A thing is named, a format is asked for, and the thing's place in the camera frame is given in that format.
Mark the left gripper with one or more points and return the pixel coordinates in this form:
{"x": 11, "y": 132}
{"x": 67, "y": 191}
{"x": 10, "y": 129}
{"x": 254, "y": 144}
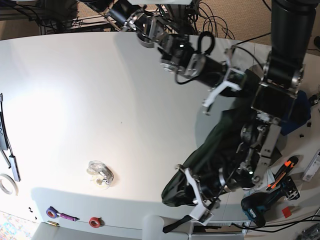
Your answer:
{"x": 203, "y": 211}

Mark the dark remote control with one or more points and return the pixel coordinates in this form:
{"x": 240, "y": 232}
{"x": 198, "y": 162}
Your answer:
{"x": 3, "y": 139}

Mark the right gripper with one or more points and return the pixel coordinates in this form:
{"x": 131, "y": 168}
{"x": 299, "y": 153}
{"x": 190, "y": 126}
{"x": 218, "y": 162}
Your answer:
{"x": 228, "y": 77}

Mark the paper instruction booklet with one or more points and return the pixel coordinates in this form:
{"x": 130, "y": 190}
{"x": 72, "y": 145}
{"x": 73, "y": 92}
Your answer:
{"x": 268, "y": 178}

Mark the black cordless drill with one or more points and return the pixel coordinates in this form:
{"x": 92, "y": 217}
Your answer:
{"x": 255, "y": 205}

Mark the purple tape roll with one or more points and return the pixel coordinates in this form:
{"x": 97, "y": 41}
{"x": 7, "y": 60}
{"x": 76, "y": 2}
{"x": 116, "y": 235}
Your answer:
{"x": 52, "y": 212}

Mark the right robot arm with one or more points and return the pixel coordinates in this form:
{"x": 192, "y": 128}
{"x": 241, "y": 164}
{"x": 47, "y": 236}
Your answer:
{"x": 177, "y": 54}

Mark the white rectangular device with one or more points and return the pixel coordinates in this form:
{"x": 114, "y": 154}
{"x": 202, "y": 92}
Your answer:
{"x": 312, "y": 168}

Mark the grey usb hub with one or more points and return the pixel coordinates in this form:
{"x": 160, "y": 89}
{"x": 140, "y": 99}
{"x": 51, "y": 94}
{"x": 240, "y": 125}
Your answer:
{"x": 14, "y": 167}

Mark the orange black utility knife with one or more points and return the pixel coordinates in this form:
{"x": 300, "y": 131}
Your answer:
{"x": 282, "y": 172}

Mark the red square card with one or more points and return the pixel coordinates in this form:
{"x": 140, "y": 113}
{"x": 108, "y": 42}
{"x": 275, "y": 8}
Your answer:
{"x": 286, "y": 212}

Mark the blue box with black knob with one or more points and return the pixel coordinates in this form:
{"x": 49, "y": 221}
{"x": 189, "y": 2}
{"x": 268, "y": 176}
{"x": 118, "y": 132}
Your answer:
{"x": 300, "y": 114}

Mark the dark green t-shirt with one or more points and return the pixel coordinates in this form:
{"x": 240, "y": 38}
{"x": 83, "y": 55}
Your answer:
{"x": 228, "y": 144}

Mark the red tape roll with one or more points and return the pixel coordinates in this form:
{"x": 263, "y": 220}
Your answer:
{"x": 95, "y": 222}

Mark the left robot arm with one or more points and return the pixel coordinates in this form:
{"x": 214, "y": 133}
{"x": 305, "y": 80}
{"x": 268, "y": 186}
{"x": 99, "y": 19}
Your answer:
{"x": 291, "y": 27}

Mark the white tape roll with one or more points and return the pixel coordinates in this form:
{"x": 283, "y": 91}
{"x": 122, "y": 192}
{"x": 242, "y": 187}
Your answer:
{"x": 8, "y": 186}

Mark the purple marker pen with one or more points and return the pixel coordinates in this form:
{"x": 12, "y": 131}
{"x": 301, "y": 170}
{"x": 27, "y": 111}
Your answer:
{"x": 68, "y": 217}

